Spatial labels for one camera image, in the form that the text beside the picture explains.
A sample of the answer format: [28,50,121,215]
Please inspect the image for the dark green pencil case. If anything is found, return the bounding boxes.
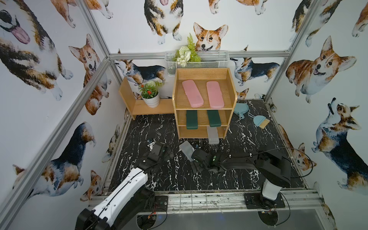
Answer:
[207,110,221,127]
[186,110,198,130]

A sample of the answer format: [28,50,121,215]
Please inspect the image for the white wire basket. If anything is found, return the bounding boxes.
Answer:
[164,51,230,76]

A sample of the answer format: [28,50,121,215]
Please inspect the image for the light blue hand brush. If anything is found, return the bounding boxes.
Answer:
[248,113,270,129]

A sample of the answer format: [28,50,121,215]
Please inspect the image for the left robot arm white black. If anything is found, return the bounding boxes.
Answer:
[75,142,173,230]

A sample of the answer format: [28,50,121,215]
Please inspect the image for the low wooden corner shelf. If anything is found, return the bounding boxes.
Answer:
[119,78,174,120]

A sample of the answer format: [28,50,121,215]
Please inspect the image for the white flowers with fern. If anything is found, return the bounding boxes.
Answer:
[172,34,201,67]

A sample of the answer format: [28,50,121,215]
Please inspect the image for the translucent white pencil case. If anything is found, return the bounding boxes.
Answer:
[179,141,195,162]
[207,126,219,145]

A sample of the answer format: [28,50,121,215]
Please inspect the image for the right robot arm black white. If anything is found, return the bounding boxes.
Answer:
[188,149,291,201]

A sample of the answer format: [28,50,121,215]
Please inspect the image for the light blue dustpan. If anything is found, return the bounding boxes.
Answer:
[234,103,249,119]

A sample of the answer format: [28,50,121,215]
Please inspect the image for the pink pencil case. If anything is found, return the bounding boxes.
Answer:
[206,81,225,110]
[182,80,204,108]

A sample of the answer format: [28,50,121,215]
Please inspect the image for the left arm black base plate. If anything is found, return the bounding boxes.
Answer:
[143,195,168,213]

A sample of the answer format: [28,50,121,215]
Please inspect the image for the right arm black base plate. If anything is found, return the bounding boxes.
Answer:
[243,193,286,210]

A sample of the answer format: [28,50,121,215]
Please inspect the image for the wooden three-tier shelf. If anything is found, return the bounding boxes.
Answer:
[172,68,237,139]

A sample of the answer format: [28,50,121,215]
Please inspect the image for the aluminium frame rails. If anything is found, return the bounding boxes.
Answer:
[0,0,320,228]

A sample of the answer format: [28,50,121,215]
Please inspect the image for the red flower plant white pot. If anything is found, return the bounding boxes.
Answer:
[139,80,164,108]

